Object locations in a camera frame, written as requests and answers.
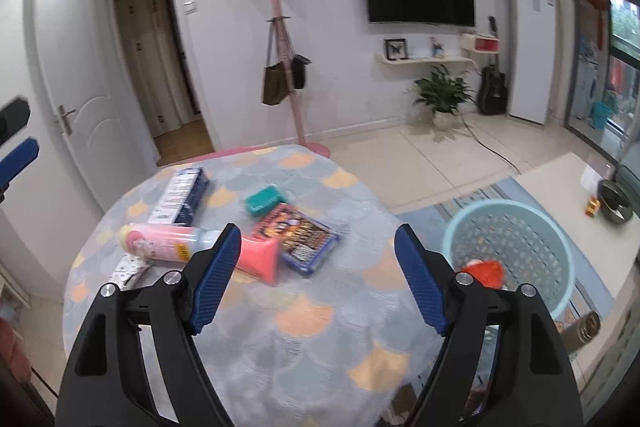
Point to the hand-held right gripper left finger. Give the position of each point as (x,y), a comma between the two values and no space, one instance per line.
(215,277)

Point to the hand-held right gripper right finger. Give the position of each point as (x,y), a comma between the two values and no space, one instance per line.
(420,282)

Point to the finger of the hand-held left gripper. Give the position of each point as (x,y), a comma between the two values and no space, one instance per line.
(15,117)
(17,159)

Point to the light green plastic basket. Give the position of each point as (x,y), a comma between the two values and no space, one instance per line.
(530,242)

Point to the red paper cup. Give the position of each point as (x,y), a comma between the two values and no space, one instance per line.
(260,257)

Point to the orange plastic bag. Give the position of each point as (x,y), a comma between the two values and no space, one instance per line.
(482,274)

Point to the pink and yellow snack tube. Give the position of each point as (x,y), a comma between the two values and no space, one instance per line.
(160,244)

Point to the white room door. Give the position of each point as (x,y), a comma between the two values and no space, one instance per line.
(85,82)

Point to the blue and white carton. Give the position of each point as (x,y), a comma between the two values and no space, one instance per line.
(180,197)

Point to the white polka-dot paper box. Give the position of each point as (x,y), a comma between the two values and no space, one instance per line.
(127,272)

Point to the small green box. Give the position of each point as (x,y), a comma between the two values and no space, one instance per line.
(262,201)

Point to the colourful blue snack packet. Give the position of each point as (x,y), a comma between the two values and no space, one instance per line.
(300,237)

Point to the patterned tablecloth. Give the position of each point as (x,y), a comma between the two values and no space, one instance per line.
(310,347)

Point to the white coffee table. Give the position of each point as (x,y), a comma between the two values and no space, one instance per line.
(550,187)

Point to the metal tin can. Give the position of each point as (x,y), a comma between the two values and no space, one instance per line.
(589,327)

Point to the pink coat rack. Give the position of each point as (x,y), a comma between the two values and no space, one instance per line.
(296,117)

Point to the small yellow toy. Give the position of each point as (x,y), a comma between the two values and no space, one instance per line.
(592,207)

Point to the potted green plant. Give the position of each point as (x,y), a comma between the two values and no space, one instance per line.
(442,92)

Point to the brown hanging bag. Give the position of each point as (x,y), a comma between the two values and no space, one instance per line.
(275,87)

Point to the black guitar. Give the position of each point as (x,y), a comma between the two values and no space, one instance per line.
(492,94)

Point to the dark bowl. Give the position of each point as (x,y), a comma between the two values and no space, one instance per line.
(615,202)

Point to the black hanging bag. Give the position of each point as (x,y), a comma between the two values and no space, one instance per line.
(299,72)

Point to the small figurine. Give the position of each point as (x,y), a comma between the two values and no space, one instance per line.
(437,48)

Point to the teal bucket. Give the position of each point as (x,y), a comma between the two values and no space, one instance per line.
(599,116)

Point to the white and red box shelf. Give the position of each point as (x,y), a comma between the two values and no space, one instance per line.
(480,43)

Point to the white standing air conditioner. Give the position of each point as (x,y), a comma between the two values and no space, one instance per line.
(530,47)

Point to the white washing machine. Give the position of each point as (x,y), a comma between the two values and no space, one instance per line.
(590,82)

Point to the balcony glass door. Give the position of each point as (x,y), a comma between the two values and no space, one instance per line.
(625,47)

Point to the wall light switch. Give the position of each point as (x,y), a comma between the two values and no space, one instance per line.
(189,7)

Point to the white curved wall shelf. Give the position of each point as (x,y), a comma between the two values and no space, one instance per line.
(425,60)

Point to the black butterfly picture frame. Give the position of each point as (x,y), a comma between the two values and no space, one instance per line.
(395,49)

